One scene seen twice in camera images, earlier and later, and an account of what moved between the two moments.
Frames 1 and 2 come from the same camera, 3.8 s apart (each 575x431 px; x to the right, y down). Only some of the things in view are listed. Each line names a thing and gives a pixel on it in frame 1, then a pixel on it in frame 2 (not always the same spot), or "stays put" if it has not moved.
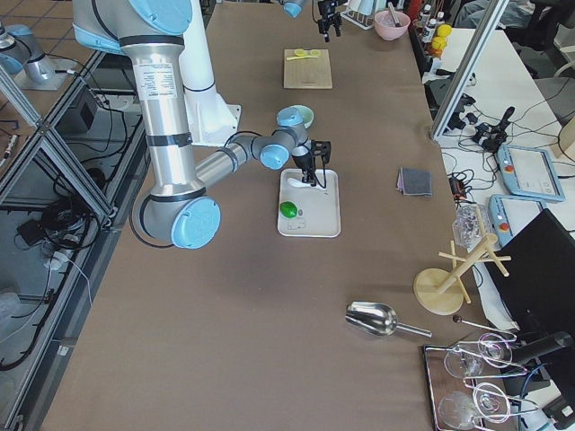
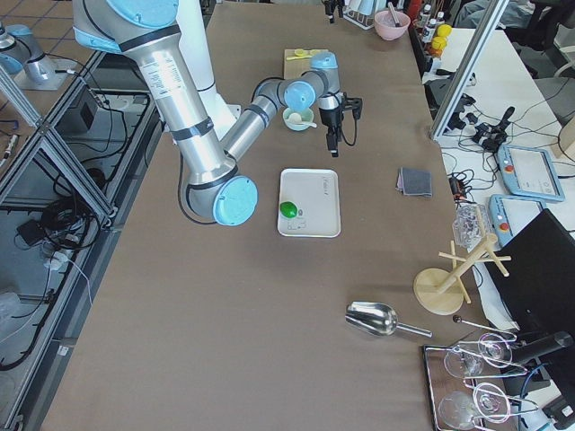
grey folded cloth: x=410 y=181 stays put
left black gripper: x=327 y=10 -> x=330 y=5
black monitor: x=539 y=292 stays put
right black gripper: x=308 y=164 -> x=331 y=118
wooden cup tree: x=439 y=292 stays put
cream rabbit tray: x=319 y=208 stays put
